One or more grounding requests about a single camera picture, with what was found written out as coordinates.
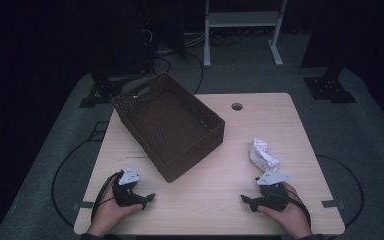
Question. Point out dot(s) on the person's right hand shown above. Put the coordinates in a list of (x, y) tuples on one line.
[(291, 216)]

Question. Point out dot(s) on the person's left hand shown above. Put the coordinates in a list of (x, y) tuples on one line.
[(108, 215)]

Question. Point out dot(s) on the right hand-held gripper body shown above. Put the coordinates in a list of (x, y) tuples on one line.
[(273, 196)]

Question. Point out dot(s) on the black tape square outline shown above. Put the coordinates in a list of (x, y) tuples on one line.
[(95, 133)]

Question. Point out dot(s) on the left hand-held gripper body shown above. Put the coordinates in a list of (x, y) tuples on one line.
[(126, 195)]

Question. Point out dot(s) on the white cloth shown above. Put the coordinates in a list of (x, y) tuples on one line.
[(261, 155)]

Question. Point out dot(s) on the brown woven basket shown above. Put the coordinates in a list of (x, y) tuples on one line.
[(166, 126)]

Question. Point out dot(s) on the grey tape strip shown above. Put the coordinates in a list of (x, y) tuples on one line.
[(85, 205), (331, 203)]

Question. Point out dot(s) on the white metal stand frame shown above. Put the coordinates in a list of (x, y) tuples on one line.
[(243, 19)]

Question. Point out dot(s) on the black stand base plate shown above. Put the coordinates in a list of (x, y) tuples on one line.
[(328, 89), (105, 91)]

